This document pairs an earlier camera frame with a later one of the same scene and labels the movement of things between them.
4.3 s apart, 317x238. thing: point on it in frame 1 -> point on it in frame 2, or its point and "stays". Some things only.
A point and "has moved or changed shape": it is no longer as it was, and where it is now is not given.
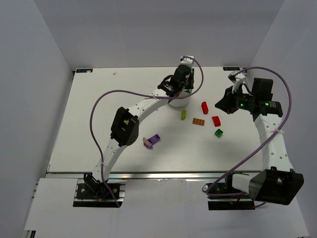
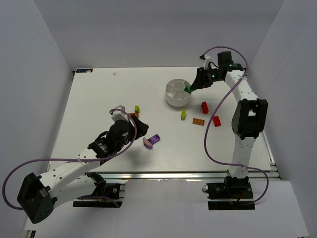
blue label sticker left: x=84 y=71 stays
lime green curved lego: x=183 y=114 stays
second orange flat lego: x=198 y=121 stays
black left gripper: x=187 y=81 -> x=135 y=127
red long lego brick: x=204 y=107 stays
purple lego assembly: x=148 y=143 stays
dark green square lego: x=218 y=133 has moved or changed shape
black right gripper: x=228 y=100 -> x=200 y=79
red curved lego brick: x=216 y=120 stays
